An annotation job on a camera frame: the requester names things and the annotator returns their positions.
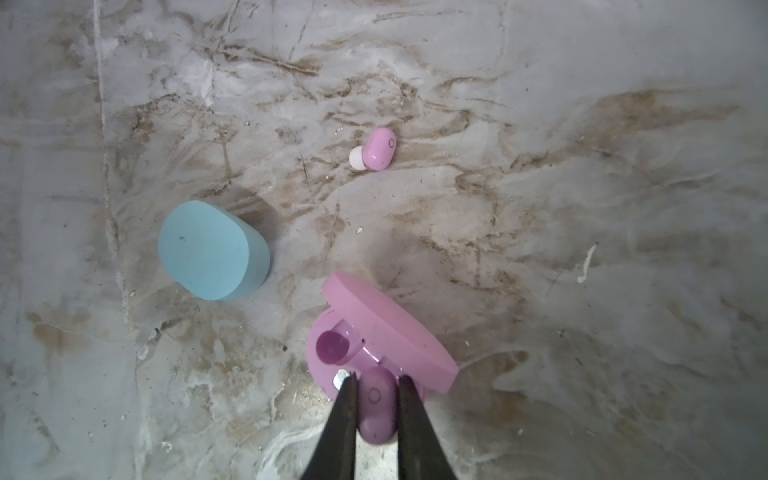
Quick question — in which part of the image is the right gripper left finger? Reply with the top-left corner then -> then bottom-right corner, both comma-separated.
300,374 -> 358,480

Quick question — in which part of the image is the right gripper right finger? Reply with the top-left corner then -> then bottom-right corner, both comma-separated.
397,376 -> 457,480

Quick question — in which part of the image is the pink earbud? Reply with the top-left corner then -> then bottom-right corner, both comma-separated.
348,127 -> 397,171
358,366 -> 398,445

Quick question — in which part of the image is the pink earbud charging case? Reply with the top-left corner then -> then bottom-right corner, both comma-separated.
306,270 -> 459,400

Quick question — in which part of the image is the blue earbud charging case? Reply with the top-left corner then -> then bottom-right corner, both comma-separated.
158,200 -> 271,301

